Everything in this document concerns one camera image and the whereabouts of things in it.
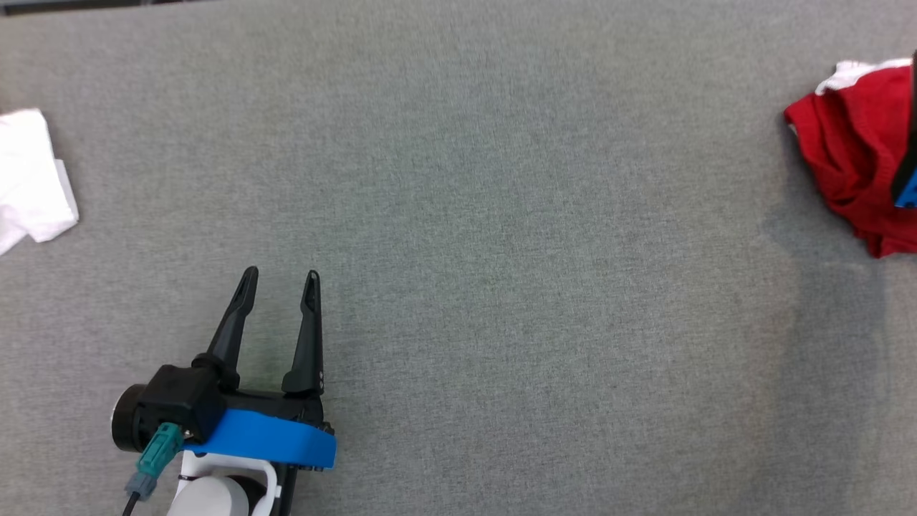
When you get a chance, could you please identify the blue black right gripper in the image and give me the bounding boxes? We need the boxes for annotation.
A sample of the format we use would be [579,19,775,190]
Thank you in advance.
[892,50,917,210]

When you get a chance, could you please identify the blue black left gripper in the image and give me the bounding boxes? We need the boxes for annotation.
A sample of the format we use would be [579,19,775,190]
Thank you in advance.
[111,267,337,516]

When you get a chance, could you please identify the red white shorts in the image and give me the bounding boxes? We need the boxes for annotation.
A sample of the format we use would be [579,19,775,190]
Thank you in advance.
[783,59,917,259]

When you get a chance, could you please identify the red white t-shirt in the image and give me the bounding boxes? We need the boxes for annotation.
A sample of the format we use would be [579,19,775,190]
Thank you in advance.
[0,107,80,257]

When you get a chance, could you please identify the black left cable teal plug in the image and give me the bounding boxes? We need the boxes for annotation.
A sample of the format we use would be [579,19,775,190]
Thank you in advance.
[122,423,184,516]

